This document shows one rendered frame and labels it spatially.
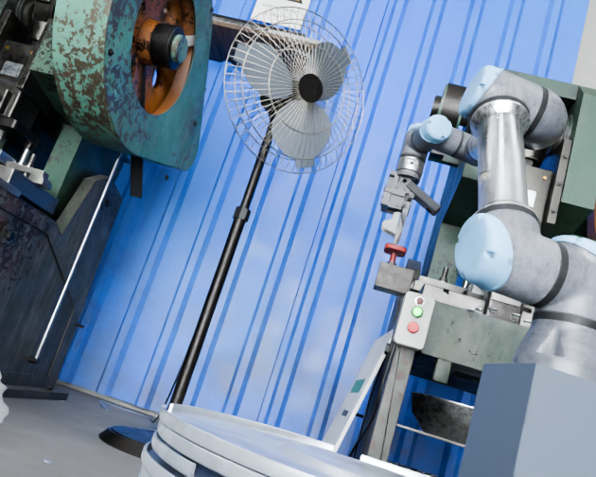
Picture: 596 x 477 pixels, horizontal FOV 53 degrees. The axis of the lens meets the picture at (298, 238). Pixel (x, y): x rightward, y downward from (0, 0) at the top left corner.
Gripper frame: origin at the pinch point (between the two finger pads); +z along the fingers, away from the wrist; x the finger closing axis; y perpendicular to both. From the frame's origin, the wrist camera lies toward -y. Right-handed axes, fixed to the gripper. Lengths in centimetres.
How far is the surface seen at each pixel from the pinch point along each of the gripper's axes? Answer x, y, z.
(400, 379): 6.9, -9.7, 36.2
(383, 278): 2.9, 1.0, 11.8
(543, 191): -15, -39, -32
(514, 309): -5.0, -35.4, 8.1
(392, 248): 3.3, 1.0, 3.1
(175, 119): -53, 97, -40
